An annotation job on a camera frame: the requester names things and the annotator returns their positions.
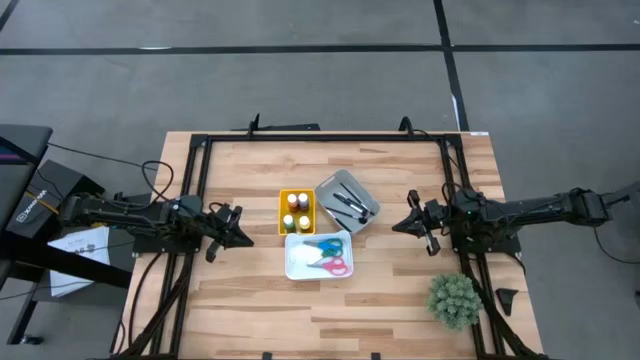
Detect black box with logo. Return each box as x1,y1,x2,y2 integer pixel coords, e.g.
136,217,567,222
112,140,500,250
4,159,106,240

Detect white plastic bin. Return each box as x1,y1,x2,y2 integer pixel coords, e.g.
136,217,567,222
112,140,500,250
284,230,355,281

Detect grey plastic bin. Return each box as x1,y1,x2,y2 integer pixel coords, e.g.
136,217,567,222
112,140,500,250
314,168,382,235

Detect wide bushy black brush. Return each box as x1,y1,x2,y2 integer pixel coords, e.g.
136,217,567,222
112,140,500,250
332,192,371,225

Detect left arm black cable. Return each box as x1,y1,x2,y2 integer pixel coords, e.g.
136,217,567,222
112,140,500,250
141,159,176,204

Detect black stand beam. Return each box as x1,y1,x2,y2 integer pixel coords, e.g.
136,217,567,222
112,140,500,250
0,232,134,346

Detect black clamp with bar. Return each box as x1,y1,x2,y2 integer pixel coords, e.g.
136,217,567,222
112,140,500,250
247,113,321,134

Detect thin long paintbrush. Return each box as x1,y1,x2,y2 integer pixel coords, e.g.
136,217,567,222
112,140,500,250
339,182,363,205

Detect small potted green plant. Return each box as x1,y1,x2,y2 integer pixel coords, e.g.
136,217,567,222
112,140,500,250
424,272,485,332

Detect pink scissors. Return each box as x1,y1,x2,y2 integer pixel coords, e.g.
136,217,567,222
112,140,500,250
307,256,350,277

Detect black plastic bracket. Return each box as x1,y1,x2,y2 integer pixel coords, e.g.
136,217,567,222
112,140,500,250
495,287,520,317

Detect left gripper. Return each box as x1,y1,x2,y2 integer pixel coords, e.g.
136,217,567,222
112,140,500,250
204,202,255,264

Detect black floor cable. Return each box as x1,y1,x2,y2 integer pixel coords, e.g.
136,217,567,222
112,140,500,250
593,224,640,267

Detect black aluminium table frame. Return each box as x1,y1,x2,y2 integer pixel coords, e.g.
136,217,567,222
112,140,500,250
109,132,551,360

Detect white paper sheet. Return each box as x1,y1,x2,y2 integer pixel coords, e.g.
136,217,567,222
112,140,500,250
48,225,111,299

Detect blue scissors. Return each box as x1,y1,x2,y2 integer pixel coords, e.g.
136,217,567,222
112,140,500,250
302,237,345,259

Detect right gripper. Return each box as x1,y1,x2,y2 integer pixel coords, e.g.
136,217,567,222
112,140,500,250
391,188,452,258

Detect yellow plastic bin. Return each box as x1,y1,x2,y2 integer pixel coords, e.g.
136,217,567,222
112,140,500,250
277,188,317,236

